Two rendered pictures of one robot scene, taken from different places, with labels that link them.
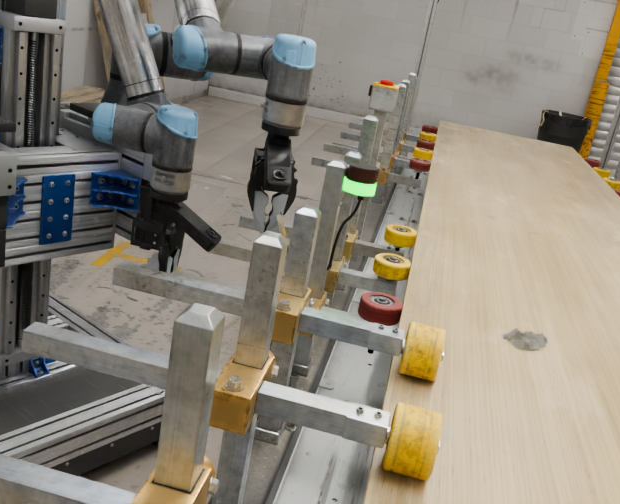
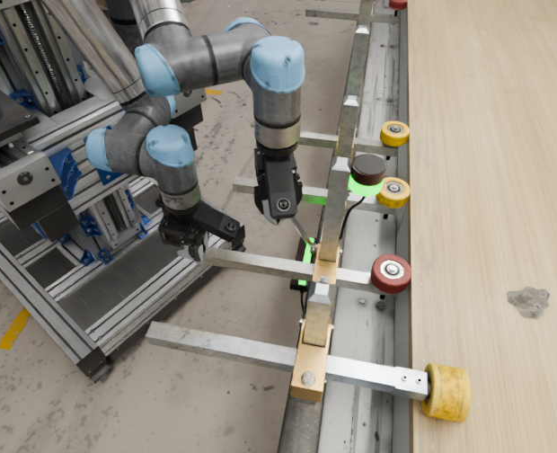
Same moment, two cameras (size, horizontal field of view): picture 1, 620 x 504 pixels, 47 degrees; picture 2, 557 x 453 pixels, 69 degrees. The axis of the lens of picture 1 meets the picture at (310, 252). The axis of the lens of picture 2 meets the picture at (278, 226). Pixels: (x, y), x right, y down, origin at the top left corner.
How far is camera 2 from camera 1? 76 cm
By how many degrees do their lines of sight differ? 30
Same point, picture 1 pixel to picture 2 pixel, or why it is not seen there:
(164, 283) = (194, 347)
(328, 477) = (356, 397)
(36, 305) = (122, 205)
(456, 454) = not seen: outside the picture
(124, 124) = (118, 160)
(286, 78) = (273, 104)
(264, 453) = (306, 419)
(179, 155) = (181, 182)
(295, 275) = (314, 335)
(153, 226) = (177, 232)
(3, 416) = (127, 276)
